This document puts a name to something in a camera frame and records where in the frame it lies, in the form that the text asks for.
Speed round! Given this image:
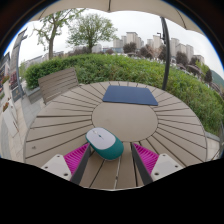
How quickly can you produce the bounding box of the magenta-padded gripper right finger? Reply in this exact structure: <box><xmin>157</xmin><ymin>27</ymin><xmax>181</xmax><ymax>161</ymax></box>
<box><xmin>130</xmin><ymin>142</ymin><xmax>184</xmax><ymax>186</ymax></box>

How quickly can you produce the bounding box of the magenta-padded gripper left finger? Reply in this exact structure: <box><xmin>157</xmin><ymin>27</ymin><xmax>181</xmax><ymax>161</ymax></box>
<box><xmin>40</xmin><ymin>142</ymin><xmax>92</xmax><ymax>186</ymax></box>

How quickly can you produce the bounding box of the white and green computer mouse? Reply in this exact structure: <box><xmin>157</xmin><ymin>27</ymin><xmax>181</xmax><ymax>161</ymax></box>
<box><xmin>85</xmin><ymin>127</ymin><xmax>125</xmax><ymax>161</ymax></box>

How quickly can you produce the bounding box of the dark blue mouse pad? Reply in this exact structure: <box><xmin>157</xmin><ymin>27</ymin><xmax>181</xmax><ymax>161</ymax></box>
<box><xmin>101</xmin><ymin>85</ymin><xmax>159</xmax><ymax>107</ymax></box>

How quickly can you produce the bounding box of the white planter box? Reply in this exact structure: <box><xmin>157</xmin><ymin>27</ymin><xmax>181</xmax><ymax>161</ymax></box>
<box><xmin>1</xmin><ymin>99</ymin><xmax>20</xmax><ymax>138</ymax></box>

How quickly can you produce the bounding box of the grey slatted outdoor chair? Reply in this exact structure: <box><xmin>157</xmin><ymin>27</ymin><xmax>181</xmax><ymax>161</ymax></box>
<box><xmin>37</xmin><ymin>67</ymin><xmax>80</xmax><ymax>105</ymax></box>

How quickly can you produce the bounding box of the dark curved parasol pole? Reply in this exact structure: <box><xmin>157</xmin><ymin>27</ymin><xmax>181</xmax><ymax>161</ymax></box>
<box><xmin>156</xmin><ymin>16</ymin><xmax>172</xmax><ymax>92</ymax></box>

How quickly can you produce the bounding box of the grey curved sign pillar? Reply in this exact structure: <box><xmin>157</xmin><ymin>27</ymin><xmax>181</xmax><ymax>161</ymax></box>
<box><xmin>9</xmin><ymin>28</ymin><xmax>29</xmax><ymax>101</ymax></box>

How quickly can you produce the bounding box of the thin bare-trunked tree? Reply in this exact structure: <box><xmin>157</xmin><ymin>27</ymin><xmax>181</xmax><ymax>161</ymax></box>
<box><xmin>33</xmin><ymin>8</ymin><xmax>86</xmax><ymax>61</ymax></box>

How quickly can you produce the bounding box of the group of pale high-rise buildings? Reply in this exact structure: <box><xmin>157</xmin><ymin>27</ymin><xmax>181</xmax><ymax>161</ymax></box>
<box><xmin>112</xmin><ymin>31</ymin><xmax>206</xmax><ymax>65</ymax></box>

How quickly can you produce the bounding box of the round leafy tree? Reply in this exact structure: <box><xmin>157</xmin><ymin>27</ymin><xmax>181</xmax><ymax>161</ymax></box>
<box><xmin>66</xmin><ymin>13</ymin><xmax>118</xmax><ymax>54</ymax></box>

